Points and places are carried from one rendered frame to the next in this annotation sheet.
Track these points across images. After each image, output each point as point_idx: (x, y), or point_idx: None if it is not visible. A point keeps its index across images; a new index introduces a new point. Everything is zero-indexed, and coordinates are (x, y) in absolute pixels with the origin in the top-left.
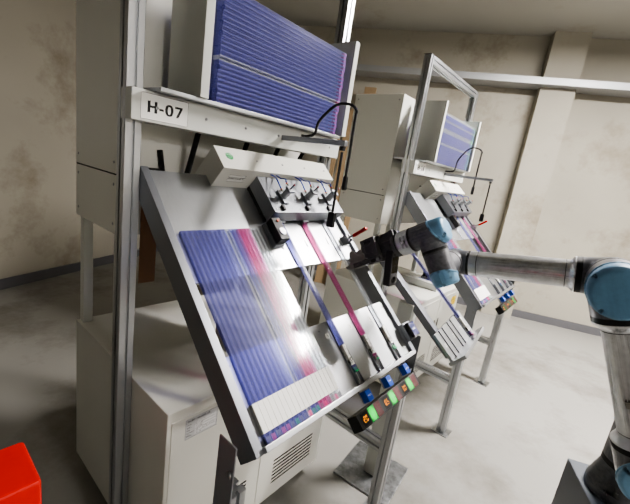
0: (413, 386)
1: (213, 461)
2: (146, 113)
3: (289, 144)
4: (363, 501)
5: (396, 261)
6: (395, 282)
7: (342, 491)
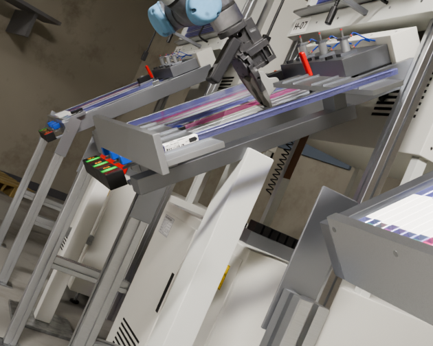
0: (104, 171)
1: (150, 276)
2: (292, 31)
3: (370, 16)
4: None
5: (224, 49)
6: (211, 75)
7: None
